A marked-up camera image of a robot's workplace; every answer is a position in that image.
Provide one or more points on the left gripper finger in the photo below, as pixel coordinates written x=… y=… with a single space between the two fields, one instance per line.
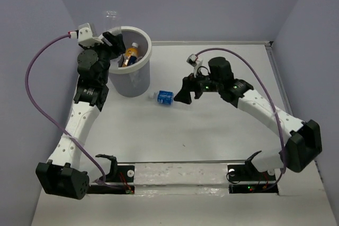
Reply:
x=118 y=44
x=107 y=37

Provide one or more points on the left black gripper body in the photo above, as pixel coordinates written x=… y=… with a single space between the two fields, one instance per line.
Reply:
x=105 y=53

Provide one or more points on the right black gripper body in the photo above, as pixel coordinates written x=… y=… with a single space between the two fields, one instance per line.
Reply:
x=205 y=83

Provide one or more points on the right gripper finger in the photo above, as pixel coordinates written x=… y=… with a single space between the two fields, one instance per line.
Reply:
x=184 y=95
x=188 y=81

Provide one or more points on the clear bottle blue cap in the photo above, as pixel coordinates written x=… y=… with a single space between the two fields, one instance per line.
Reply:
x=112 y=24

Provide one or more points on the orange milk tea bottle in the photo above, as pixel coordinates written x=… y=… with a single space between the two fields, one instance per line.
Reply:
x=131 y=55

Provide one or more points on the blue label clear bottle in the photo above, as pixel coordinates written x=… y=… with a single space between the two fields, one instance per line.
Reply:
x=165 y=99

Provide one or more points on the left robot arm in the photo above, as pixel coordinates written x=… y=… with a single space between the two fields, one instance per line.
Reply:
x=70 y=169

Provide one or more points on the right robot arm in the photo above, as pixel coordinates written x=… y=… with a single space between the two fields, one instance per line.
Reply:
x=302 y=140

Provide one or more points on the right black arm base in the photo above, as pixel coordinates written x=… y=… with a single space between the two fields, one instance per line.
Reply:
x=246 y=181

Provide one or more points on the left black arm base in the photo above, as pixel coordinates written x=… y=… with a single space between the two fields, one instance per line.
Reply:
x=122 y=183

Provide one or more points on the grey bin with white rim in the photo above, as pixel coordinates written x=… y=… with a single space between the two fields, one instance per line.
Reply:
x=133 y=80

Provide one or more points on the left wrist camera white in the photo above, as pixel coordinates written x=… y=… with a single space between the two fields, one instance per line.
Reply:
x=86 y=36

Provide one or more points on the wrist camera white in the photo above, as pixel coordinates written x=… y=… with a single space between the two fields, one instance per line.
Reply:
x=86 y=36
x=195 y=62

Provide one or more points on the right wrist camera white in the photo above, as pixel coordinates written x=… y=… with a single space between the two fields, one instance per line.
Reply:
x=195 y=62

